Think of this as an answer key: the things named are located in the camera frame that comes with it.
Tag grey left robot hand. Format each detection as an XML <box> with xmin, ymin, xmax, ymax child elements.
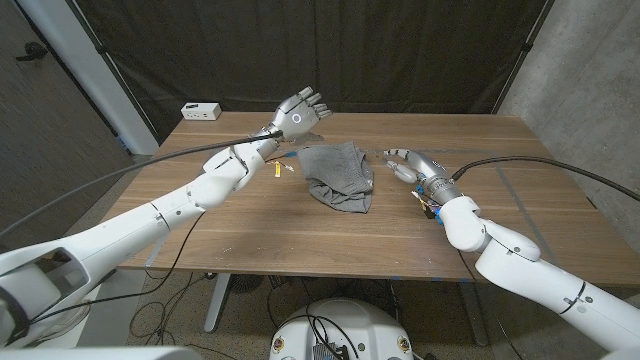
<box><xmin>253</xmin><ymin>86</ymin><xmax>333</xmax><ymax>151</ymax></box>

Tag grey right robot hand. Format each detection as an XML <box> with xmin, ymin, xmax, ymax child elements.
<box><xmin>383</xmin><ymin>148</ymin><xmax>464</xmax><ymax>205</ymax></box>

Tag grey shorts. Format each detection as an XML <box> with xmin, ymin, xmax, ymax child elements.
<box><xmin>296</xmin><ymin>141</ymin><xmax>375</xmax><ymax>215</ymax></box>

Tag white power strip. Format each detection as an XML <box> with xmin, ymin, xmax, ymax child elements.
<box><xmin>180</xmin><ymin>102</ymin><xmax>222</xmax><ymax>122</ymax></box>

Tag black backdrop curtain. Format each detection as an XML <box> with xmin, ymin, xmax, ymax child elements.
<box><xmin>74</xmin><ymin>0</ymin><xmax>551</xmax><ymax>144</ymax></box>

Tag grey table leg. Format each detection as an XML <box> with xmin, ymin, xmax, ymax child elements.
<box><xmin>457</xmin><ymin>282</ymin><xmax>491</xmax><ymax>347</ymax></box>

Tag black backdrop stand pole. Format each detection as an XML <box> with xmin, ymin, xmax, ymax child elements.
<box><xmin>491</xmin><ymin>0</ymin><xmax>556</xmax><ymax>115</ymax></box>
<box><xmin>67</xmin><ymin>0</ymin><xmax>162</xmax><ymax>145</ymax></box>

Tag black round fan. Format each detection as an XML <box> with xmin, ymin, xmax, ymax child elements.
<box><xmin>228</xmin><ymin>273</ymin><xmax>265</xmax><ymax>294</ymax></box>

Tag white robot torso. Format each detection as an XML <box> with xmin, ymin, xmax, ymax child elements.
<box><xmin>268</xmin><ymin>298</ymin><xmax>415</xmax><ymax>360</ymax></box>

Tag white table leg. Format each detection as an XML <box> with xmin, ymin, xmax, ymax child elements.
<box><xmin>203</xmin><ymin>272</ymin><xmax>232</xmax><ymax>334</ymax></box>

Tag grey box on torso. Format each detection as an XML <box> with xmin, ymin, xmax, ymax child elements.
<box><xmin>312</xmin><ymin>342</ymin><xmax>351</xmax><ymax>360</ymax></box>

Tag dark wood-grain door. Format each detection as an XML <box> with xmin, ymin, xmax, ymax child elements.
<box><xmin>0</xmin><ymin>0</ymin><xmax>135</xmax><ymax>251</ymax></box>

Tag white box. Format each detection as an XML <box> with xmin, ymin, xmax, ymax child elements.
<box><xmin>29</xmin><ymin>269</ymin><xmax>146</xmax><ymax>350</ymax></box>

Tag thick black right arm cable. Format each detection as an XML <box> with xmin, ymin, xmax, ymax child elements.
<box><xmin>451</xmin><ymin>155</ymin><xmax>640</xmax><ymax>204</ymax></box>

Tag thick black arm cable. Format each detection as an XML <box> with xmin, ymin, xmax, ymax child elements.
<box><xmin>0</xmin><ymin>130</ymin><xmax>284</xmax><ymax>240</ymax></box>
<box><xmin>451</xmin><ymin>155</ymin><xmax>640</xmax><ymax>204</ymax></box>

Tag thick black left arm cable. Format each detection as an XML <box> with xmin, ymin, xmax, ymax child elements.
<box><xmin>0</xmin><ymin>130</ymin><xmax>284</xmax><ymax>240</ymax></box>

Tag black torso cable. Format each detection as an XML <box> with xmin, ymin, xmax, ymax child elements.
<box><xmin>293</xmin><ymin>313</ymin><xmax>361</xmax><ymax>359</ymax></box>

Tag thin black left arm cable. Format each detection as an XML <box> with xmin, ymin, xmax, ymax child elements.
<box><xmin>29</xmin><ymin>212</ymin><xmax>206</xmax><ymax>326</ymax></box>

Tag white door frame post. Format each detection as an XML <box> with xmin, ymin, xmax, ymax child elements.
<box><xmin>17</xmin><ymin>0</ymin><xmax>160</xmax><ymax>155</ymax></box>

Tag black door handle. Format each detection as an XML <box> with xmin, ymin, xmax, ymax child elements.
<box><xmin>14</xmin><ymin>41</ymin><xmax>49</xmax><ymax>62</ymax></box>

